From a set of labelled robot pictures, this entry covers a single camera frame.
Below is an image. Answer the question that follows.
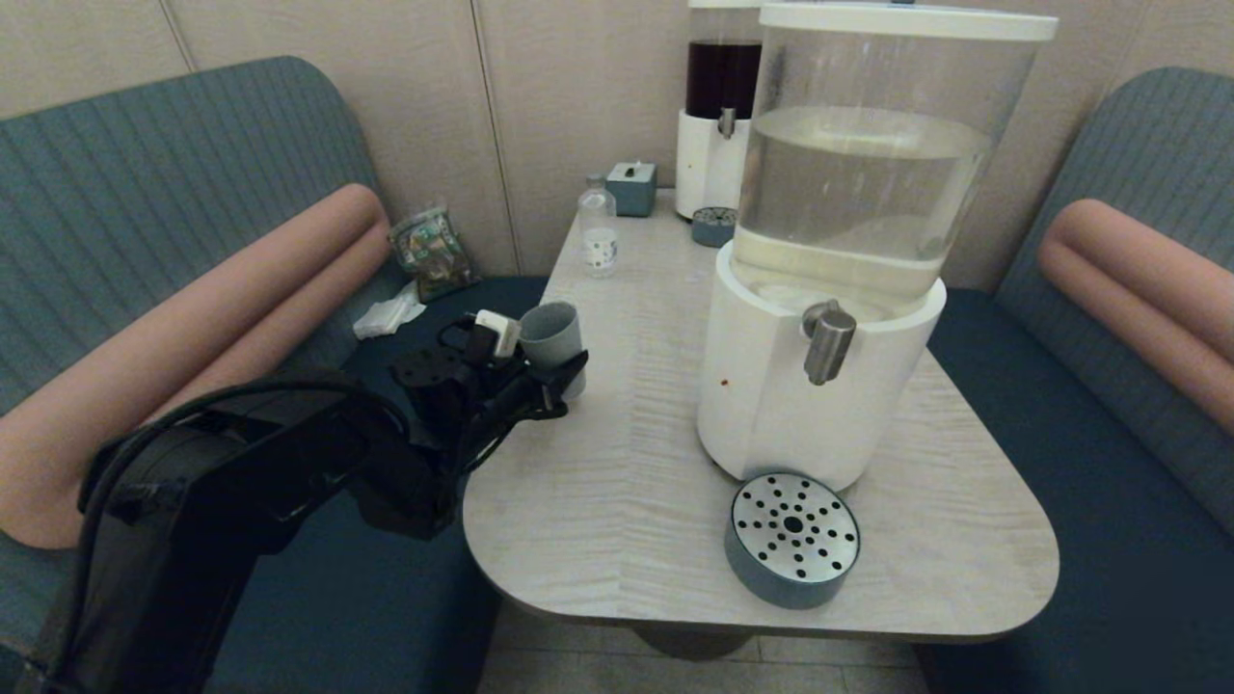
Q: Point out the small clear plastic bottle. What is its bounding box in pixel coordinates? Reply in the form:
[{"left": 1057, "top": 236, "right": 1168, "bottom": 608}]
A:
[{"left": 577, "top": 173, "right": 618, "bottom": 278}]

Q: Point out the clear water dispenser white base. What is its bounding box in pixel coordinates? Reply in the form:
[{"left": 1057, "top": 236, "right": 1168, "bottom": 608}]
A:
[{"left": 696, "top": 27, "right": 1050, "bottom": 493}]

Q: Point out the clear bag of snacks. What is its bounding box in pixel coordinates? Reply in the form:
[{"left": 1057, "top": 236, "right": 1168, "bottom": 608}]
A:
[{"left": 388, "top": 204, "right": 480, "bottom": 304}]

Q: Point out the dark round table pedestal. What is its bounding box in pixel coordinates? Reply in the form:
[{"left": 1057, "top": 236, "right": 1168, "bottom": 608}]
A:
[{"left": 631, "top": 625, "right": 761, "bottom": 661}]

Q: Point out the teal upholstered booth bench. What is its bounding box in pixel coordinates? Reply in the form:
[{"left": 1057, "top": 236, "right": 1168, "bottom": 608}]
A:
[
  {"left": 0, "top": 56, "right": 550, "bottom": 694},
  {"left": 911, "top": 66, "right": 1234, "bottom": 694}
]

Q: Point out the silver water dispenser tap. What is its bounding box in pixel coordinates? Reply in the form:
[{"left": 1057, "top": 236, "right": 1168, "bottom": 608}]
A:
[{"left": 801, "top": 300, "right": 857, "bottom": 387}]

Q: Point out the crumpled white tissue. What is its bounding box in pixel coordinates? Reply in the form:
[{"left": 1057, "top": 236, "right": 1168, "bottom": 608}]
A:
[{"left": 352, "top": 281, "right": 426, "bottom": 340}]

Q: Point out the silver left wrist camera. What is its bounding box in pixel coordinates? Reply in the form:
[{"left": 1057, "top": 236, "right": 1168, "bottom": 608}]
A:
[{"left": 472, "top": 309, "right": 523, "bottom": 360}]

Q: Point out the round blue perforated drip tray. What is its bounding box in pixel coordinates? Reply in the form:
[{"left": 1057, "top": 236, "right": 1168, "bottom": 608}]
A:
[
  {"left": 724, "top": 471, "right": 861, "bottom": 610},
  {"left": 690, "top": 206, "right": 736, "bottom": 248}
]

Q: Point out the white water dispenser lid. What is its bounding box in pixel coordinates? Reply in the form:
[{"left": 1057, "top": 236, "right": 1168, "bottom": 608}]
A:
[{"left": 760, "top": 3, "right": 1060, "bottom": 42}]

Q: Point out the grey plastic cup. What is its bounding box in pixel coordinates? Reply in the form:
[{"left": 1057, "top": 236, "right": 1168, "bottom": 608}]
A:
[{"left": 519, "top": 301, "right": 587, "bottom": 402}]

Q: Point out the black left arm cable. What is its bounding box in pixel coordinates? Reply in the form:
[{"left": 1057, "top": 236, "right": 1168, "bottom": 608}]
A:
[{"left": 39, "top": 318, "right": 570, "bottom": 694}]

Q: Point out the dark drink dispenser white base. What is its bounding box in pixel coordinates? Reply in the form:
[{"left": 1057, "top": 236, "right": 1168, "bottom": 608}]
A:
[{"left": 674, "top": 6, "right": 765, "bottom": 221}]

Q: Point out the grey-blue square tissue box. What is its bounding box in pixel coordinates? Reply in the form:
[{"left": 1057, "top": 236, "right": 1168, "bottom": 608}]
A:
[{"left": 605, "top": 161, "right": 657, "bottom": 217}]

